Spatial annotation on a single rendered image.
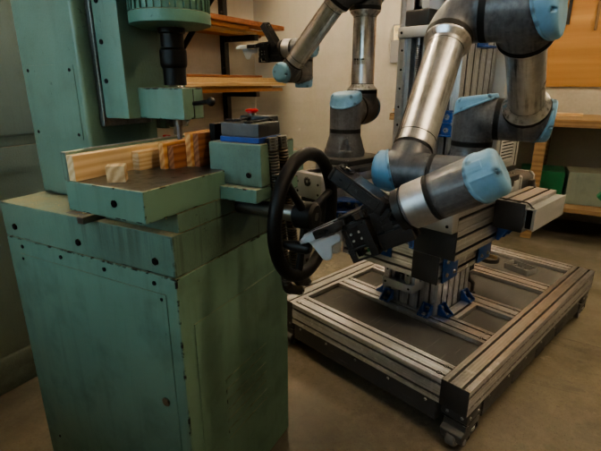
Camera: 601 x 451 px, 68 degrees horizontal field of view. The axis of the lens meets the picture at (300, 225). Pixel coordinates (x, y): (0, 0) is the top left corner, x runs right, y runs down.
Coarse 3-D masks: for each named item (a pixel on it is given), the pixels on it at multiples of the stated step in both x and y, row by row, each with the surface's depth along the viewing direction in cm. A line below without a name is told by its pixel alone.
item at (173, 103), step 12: (144, 96) 103; (156, 96) 101; (168, 96) 99; (180, 96) 98; (192, 96) 100; (144, 108) 104; (156, 108) 102; (168, 108) 100; (180, 108) 99; (192, 108) 101; (180, 120) 104
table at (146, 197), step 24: (168, 168) 97; (192, 168) 97; (72, 192) 86; (96, 192) 82; (120, 192) 79; (144, 192) 77; (168, 192) 82; (192, 192) 88; (216, 192) 95; (240, 192) 93; (264, 192) 94; (120, 216) 81; (144, 216) 78; (168, 216) 83
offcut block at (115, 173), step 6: (108, 168) 83; (114, 168) 83; (120, 168) 83; (126, 168) 86; (108, 174) 83; (114, 174) 83; (120, 174) 83; (126, 174) 85; (108, 180) 83; (114, 180) 84; (120, 180) 84; (126, 180) 85
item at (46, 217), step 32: (32, 224) 106; (64, 224) 100; (96, 224) 94; (128, 224) 92; (224, 224) 99; (256, 224) 110; (96, 256) 97; (128, 256) 92; (160, 256) 87; (192, 256) 91
